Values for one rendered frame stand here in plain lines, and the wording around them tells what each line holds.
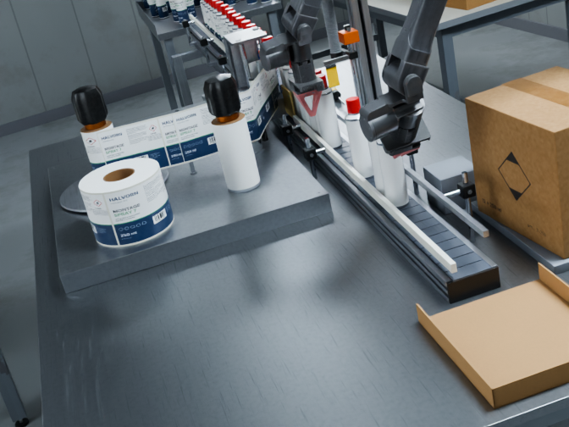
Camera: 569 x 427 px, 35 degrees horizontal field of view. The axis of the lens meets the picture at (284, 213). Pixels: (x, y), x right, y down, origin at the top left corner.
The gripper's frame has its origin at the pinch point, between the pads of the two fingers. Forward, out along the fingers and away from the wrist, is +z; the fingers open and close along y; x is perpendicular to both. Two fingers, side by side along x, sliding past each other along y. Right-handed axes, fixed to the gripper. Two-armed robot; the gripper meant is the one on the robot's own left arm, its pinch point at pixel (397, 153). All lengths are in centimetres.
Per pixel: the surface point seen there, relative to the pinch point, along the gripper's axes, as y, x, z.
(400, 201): 0.1, 5.7, 12.2
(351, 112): 0.6, -21.0, 14.4
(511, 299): -4.1, 41.1, -9.5
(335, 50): -11, -54, 37
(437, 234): -1.0, 19.5, 2.9
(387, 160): 1.1, -1.4, 4.7
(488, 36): -215, -221, 330
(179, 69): 14, -160, 176
